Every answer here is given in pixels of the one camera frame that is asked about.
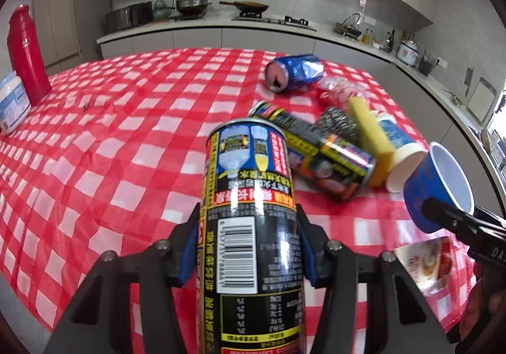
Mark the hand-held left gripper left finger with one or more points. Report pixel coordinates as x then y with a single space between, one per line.
189 255

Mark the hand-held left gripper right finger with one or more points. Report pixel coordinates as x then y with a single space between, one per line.
311 257

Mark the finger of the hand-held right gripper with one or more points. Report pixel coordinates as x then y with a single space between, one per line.
446 213
490 215

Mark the black printed drink can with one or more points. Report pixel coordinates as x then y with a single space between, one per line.
316 148
253 219

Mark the yellow sponge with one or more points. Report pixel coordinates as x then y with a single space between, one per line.
371 140

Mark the person's right hand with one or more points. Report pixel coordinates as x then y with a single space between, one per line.
492 298

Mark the white food packet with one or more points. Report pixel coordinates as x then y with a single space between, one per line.
425 265

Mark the white paper cup blue print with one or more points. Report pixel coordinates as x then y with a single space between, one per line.
395 132

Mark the small steel dish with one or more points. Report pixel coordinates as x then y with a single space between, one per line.
454 98

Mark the white cutting board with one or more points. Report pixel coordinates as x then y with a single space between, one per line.
481 99

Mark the cleaver knife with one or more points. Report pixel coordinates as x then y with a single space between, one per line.
469 81

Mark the steel wool scrubber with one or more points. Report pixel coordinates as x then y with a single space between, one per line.
336 121

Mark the black utensil holder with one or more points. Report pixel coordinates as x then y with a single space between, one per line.
425 66

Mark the red white checkered tablecloth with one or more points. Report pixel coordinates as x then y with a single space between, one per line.
118 121

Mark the clear plastic wrapper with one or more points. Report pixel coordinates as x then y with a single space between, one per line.
342 90

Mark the white rice cooker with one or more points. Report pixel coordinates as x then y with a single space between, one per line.
408 50

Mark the small condiment jar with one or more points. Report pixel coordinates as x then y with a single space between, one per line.
378 44

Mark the crushed blue drink can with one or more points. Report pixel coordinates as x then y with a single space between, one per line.
296 69

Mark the yellow oil bottle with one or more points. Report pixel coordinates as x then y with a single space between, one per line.
367 37

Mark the white jar blue label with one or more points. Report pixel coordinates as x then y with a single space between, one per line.
14 105

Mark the black gas stove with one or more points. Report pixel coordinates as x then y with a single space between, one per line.
276 21

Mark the black microwave oven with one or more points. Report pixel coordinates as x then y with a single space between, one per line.
128 16

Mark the grey wok with lid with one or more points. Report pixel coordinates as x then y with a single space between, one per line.
192 4

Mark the red bottle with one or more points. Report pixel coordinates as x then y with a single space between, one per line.
27 57

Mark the tall beige cabinet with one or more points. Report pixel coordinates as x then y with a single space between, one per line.
61 18

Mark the white wall socket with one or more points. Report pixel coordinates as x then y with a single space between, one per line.
368 21
440 62

